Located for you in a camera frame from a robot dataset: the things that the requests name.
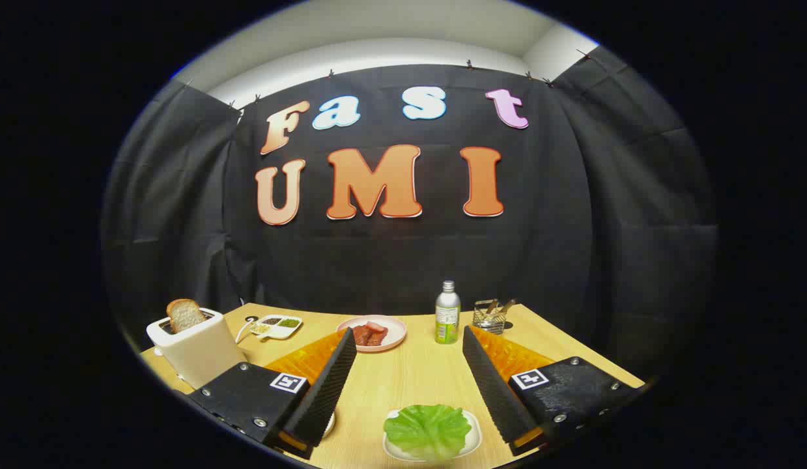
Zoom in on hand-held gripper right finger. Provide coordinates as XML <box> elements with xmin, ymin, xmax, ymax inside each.
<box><xmin>462</xmin><ymin>325</ymin><xmax>646</xmax><ymax>457</ymax></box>

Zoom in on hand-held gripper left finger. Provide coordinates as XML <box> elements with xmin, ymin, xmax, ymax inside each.
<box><xmin>187</xmin><ymin>327</ymin><xmax>358</xmax><ymax>461</ymax></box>

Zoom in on green lettuce leaf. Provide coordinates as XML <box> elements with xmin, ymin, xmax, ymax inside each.
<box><xmin>384</xmin><ymin>404</ymin><xmax>472</xmax><ymax>462</ymax></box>

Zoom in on toasted bread slice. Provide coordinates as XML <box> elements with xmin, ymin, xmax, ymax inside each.
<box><xmin>167</xmin><ymin>299</ymin><xmax>206</xmax><ymax>334</ymax></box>

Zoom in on small white square plate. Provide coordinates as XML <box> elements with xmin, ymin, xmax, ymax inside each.
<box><xmin>382</xmin><ymin>408</ymin><xmax>483</xmax><ymax>463</ymax></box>

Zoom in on red meat slices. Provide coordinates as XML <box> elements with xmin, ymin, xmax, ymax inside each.
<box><xmin>351</xmin><ymin>321</ymin><xmax>389</xmax><ymax>347</ymax></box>

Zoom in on white divided seasoning dish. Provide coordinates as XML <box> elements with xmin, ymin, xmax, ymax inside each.
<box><xmin>249</xmin><ymin>315</ymin><xmax>304</xmax><ymax>341</ymax></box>

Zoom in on green label metal bottle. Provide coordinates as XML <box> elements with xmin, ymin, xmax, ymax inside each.
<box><xmin>435</xmin><ymin>281</ymin><xmax>461</xmax><ymax>345</ymax></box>

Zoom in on pink round plate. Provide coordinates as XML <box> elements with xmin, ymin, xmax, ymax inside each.
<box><xmin>336</xmin><ymin>315</ymin><xmax>408</xmax><ymax>353</ymax></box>

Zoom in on white toaster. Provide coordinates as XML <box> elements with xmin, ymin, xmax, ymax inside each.
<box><xmin>147</xmin><ymin>307</ymin><xmax>249</xmax><ymax>390</ymax></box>

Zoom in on black backdrop cloth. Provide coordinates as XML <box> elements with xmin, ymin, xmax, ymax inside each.
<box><xmin>102</xmin><ymin>46</ymin><xmax>720</xmax><ymax>385</ymax></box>

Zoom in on metal wire utensil basket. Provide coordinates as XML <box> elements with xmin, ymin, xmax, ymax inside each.
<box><xmin>472</xmin><ymin>299</ymin><xmax>508</xmax><ymax>335</ymax></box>

